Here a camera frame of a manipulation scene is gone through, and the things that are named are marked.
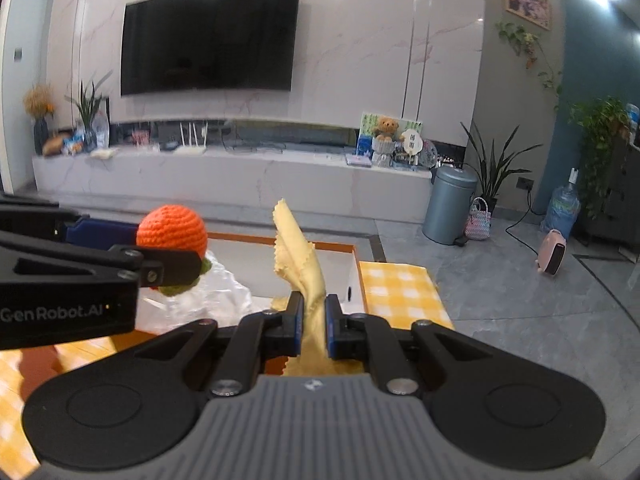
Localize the white marble TV cabinet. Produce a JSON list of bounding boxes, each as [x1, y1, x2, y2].
[[32, 146, 432, 223]]

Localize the yellow checkered tablecloth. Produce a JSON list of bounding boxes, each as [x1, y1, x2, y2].
[[1, 262, 454, 479]]

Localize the pink small heater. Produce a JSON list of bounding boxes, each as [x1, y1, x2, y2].
[[536, 229, 566, 276]]

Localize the orange crochet ball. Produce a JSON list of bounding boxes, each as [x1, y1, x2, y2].
[[136, 205, 212, 275]]

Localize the pink woven handbag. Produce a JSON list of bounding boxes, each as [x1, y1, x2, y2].
[[464, 196, 491, 240]]

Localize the white wifi router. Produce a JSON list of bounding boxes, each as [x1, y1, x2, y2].
[[175, 122, 208, 156]]

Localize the orange storage box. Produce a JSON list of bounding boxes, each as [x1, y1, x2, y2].
[[54, 231, 371, 376]]

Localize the hanging green vine plant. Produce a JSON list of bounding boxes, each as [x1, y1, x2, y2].
[[495, 22, 564, 113]]

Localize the clear plastic bag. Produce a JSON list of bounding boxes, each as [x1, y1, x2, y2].
[[134, 250, 256, 335]]

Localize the teddy bear bouquet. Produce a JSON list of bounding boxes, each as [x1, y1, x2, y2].
[[356, 113, 424, 167]]

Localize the green plant in vase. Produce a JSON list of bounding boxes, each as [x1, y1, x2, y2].
[[65, 70, 113, 153]]

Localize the black wall television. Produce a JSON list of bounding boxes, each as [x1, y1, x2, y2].
[[120, 0, 299, 96]]

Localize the blue water jug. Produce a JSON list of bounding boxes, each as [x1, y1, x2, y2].
[[540, 168, 582, 240]]

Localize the grey round trash bin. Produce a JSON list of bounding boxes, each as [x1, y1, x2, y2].
[[422, 166, 477, 245]]

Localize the yellow dried flowers vase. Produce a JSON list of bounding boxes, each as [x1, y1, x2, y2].
[[23, 84, 55, 155]]

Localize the bushy green potted plant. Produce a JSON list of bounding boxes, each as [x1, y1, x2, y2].
[[570, 96, 629, 219]]

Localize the framed wall picture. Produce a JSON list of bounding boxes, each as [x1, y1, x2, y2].
[[504, 0, 552, 30]]

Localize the tall green floor plant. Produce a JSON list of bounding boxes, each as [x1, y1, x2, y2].
[[462, 122, 542, 212]]

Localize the yellow cleaning cloth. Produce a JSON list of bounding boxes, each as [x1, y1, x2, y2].
[[272, 198, 364, 377]]

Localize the dark side cabinet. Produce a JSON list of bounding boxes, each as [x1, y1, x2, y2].
[[573, 140, 639, 254]]

